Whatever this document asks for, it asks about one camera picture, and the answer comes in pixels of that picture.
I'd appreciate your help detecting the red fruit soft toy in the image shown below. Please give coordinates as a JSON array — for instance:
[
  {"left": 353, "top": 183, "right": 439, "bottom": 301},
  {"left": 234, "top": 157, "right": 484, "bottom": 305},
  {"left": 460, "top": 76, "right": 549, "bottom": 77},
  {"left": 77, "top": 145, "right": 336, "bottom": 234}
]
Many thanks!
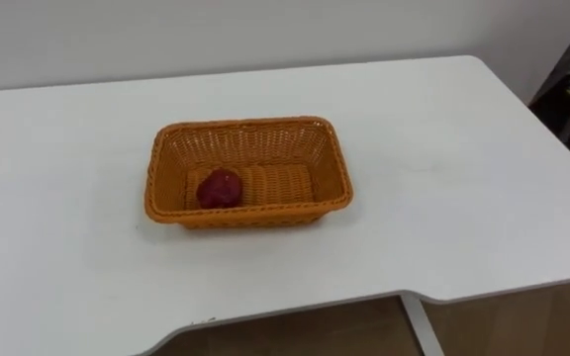
[{"left": 195, "top": 167, "right": 244, "bottom": 210}]

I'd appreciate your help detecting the orange woven basket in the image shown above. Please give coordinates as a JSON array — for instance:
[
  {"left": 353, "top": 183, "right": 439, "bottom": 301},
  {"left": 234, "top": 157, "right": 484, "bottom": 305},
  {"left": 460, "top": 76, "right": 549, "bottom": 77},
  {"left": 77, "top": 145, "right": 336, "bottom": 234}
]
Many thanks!
[{"left": 143, "top": 116, "right": 355, "bottom": 230}]

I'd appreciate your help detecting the white desk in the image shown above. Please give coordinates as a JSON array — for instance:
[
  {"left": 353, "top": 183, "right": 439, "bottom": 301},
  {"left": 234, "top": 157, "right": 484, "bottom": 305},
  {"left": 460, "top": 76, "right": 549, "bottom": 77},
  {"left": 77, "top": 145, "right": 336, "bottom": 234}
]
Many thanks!
[{"left": 0, "top": 53, "right": 570, "bottom": 356}]

